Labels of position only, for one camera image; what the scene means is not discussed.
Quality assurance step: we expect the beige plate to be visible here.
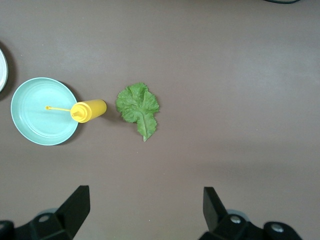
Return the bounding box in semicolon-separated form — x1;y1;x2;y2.
0;47;10;93

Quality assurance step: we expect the mint green plate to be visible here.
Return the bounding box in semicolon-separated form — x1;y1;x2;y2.
10;76;80;146

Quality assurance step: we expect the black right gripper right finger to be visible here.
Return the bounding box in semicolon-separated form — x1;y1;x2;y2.
199;186;305;240

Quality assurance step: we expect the black cable looped on table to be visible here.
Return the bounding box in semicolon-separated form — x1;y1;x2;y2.
259;0;305;5

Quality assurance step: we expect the yellow mustard squeeze bottle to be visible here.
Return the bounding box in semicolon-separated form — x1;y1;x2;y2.
44;98;108;124

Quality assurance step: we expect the green lettuce leaf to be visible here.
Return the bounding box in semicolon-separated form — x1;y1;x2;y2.
115;82;161;143

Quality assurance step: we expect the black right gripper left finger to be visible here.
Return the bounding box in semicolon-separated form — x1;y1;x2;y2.
0;185;91;240

